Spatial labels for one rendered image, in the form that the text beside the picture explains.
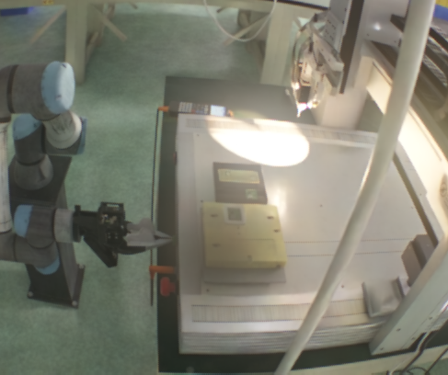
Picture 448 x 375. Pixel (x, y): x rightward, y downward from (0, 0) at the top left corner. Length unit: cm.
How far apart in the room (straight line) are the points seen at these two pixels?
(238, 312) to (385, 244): 42
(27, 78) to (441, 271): 92
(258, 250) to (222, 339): 21
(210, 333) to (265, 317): 11
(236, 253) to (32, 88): 54
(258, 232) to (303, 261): 12
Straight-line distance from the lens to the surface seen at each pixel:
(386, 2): 105
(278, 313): 88
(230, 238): 94
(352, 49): 106
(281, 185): 115
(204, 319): 85
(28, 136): 139
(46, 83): 97
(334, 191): 119
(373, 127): 177
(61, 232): 100
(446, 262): 80
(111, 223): 99
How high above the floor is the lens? 156
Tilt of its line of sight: 38 degrees down
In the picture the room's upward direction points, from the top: 9 degrees clockwise
